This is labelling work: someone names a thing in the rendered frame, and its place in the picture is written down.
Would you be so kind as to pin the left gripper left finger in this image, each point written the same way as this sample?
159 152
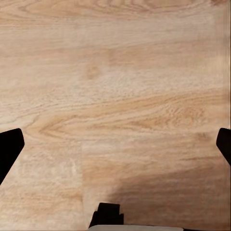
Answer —
11 144

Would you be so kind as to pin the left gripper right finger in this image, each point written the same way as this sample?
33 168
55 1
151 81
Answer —
224 143

